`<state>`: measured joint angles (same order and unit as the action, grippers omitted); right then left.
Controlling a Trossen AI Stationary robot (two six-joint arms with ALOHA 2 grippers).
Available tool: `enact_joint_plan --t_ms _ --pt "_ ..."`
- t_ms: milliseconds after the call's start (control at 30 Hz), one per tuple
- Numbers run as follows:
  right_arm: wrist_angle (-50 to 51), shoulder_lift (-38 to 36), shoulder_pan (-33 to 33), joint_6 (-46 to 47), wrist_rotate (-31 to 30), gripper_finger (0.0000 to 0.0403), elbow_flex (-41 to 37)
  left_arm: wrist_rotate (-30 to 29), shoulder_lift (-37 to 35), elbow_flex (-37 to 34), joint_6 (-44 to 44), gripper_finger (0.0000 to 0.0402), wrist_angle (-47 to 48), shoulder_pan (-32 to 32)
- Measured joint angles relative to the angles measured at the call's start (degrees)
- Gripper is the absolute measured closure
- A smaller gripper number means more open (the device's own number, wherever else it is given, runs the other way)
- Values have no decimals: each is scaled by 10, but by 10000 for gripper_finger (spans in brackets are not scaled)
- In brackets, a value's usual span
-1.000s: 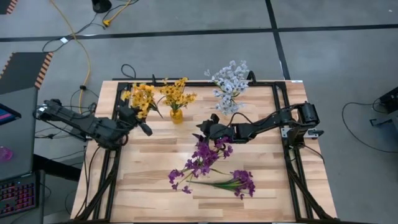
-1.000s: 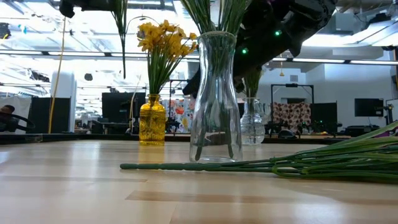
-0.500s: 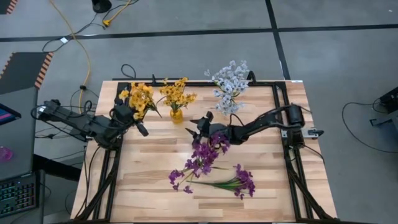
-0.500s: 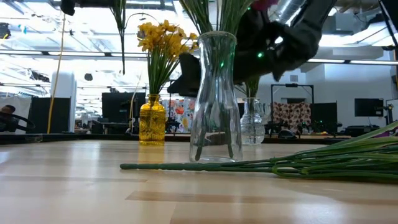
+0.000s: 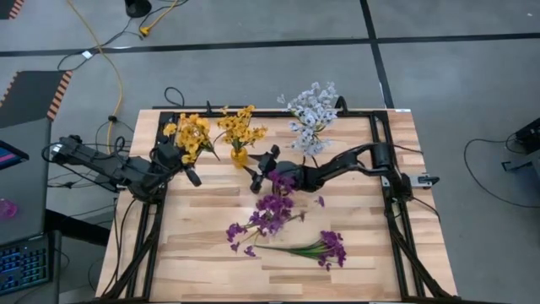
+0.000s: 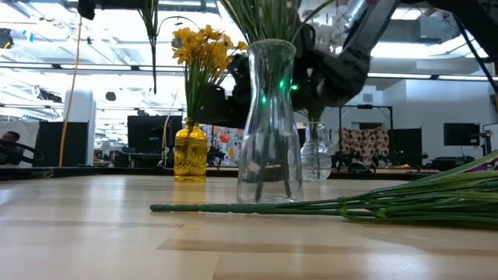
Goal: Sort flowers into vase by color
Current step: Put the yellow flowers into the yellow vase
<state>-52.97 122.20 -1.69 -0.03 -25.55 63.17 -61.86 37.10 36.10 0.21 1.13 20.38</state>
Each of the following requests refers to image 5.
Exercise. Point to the purple fallen flower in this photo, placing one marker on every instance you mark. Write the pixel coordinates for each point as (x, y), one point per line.
(320, 201)

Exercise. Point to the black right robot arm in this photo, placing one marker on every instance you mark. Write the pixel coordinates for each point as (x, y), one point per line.
(346, 162)

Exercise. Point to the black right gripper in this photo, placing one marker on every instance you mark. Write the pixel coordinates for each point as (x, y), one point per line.
(270, 166)

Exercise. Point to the yellow glass vase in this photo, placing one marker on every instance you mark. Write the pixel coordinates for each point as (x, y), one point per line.
(239, 158)

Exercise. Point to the black metal table frame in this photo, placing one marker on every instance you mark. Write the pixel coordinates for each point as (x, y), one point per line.
(363, 114)

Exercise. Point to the black backlit keyboard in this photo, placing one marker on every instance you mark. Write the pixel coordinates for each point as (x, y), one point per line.
(23, 266)

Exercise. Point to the grey desk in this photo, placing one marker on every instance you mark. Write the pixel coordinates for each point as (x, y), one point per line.
(25, 194)

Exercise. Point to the large black frame clamp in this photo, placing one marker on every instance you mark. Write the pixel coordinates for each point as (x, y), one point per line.
(343, 105)

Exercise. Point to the small black orange-striped mat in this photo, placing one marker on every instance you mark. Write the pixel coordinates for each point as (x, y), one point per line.
(6, 6)

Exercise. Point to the small black screen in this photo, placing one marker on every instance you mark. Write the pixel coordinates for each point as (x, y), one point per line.
(10, 157)

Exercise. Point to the purple artificial flower bunch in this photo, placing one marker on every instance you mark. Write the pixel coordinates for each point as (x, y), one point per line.
(282, 181)
(331, 249)
(272, 211)

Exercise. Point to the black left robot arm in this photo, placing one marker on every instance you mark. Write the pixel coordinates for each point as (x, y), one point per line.
(114, 169)

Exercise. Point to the tall clear glass vase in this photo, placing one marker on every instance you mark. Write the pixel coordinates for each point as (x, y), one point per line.
(276, 236)

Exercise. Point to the black round stand base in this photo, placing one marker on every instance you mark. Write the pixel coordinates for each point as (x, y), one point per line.
(137, 7)

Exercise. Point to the black floor tape strip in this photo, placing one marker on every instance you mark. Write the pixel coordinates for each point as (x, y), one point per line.
(381, 76)
(253, 45)

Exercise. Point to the large black orange-striped mat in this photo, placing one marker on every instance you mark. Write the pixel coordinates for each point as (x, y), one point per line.
(29, 97)

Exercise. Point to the small black frame clamp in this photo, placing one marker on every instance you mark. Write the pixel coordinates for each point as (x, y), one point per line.
(208, 107)

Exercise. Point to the white floor tag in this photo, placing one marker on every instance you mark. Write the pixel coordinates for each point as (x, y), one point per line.
(86, 54)

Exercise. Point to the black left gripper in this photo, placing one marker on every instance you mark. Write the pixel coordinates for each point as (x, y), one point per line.
(169, 158)

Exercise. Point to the black equipment box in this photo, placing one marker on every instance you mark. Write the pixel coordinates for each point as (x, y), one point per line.
(529, 135)

